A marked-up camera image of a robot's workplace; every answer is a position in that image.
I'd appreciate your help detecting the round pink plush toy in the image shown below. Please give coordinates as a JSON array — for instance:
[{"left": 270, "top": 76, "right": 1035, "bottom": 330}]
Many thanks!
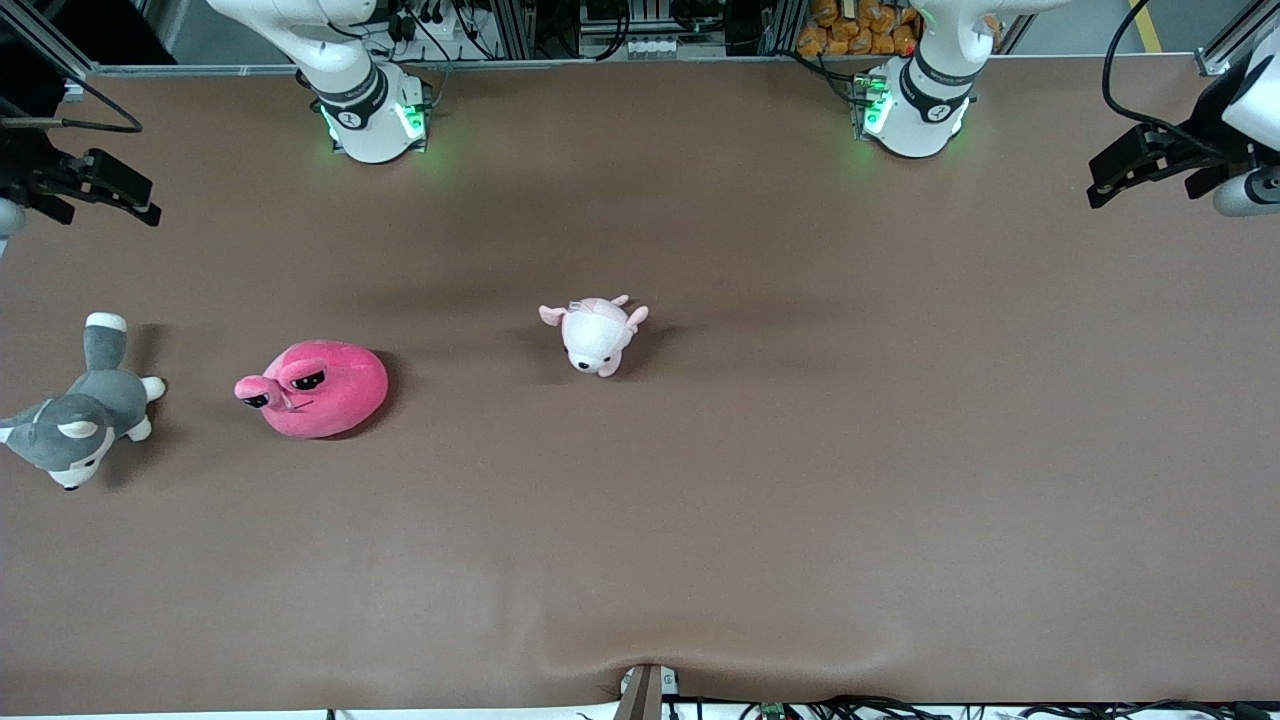
[{"left": 234, "top": 340, "right": 390, "bottom": 440}]

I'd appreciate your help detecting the grey white husky plush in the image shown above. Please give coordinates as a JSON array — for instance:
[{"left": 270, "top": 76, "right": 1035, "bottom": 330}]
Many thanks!
[{"left": 0, "top": 312, "right": 167, "bottom": 491}]

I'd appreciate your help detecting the orange bagged items pile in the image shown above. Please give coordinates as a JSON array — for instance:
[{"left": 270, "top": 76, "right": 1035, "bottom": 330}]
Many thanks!
[{"left": 797, "top": 0, "right": 1004, "bottom": 57}]

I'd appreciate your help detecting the pale pink white plush dog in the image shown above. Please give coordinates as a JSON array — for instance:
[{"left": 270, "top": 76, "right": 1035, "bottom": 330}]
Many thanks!
[{"left": 538, "top": 294, "right": 650, "bottom": 378}]

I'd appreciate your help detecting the brown table cloth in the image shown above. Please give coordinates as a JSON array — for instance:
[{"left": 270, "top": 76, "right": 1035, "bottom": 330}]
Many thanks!
[{"left": 0, "top": 55, "right": 1280, "bottom": 716}]

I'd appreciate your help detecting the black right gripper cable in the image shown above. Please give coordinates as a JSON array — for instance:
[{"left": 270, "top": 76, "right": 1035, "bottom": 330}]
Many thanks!
[{"left": 0, "top": 75, "right": 144, "bottom": 134}]

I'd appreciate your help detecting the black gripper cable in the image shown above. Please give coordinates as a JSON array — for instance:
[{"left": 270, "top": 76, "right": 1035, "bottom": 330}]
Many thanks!
[
  {"left": 1100, "top": 0, "right": 1236, "bottom": 161},
  {"left": 0, "top": 75, "right": 144, "bottom": 134}
]

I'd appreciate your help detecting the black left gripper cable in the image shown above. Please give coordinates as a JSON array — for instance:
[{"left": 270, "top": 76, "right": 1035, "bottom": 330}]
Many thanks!
[{"left": 1100, "top": 0, "right": 1236, "bottom": 161}]

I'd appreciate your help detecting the aluminium frame post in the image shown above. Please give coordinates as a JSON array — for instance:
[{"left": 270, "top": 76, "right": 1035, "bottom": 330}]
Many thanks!
[
  {"left": 1195, "top": 0, "right": 1280, "bottom": 77},
  {"left": 0, "top": 0, "right": 91, "bottom": 81},
  {"left": 488, "top": 0, "right": 537, "bottom": 61},
  {"left": 760, "top": 0, "right": 807, "bottom": 56}
]

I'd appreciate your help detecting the aluminium table edge rail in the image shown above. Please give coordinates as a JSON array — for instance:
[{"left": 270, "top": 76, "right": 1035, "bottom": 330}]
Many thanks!
[{"left": 95, "top": 56, "right": 1226, "bottom": 79}]

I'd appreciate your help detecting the silver camera mount pole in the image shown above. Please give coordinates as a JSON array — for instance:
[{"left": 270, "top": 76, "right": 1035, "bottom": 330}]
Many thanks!
[{"left": 612, "top": 664, "right": 669, "bottom": 720}]

